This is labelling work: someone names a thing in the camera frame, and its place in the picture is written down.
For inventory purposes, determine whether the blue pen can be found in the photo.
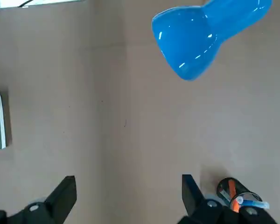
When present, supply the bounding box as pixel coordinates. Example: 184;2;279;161
235;196;270;210

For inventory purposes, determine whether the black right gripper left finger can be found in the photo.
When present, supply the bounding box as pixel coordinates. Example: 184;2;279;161
0;175;77;224

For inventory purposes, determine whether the blue desk lamp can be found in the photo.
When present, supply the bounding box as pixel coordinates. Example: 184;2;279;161
151;0;273;82

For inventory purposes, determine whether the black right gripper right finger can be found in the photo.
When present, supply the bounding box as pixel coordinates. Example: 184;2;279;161
177;174;280;224

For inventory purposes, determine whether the black mesh pen holder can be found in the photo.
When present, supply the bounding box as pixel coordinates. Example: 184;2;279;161
216;177;263;210

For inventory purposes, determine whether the orange marker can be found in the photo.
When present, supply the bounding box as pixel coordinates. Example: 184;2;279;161
228;181;240;212

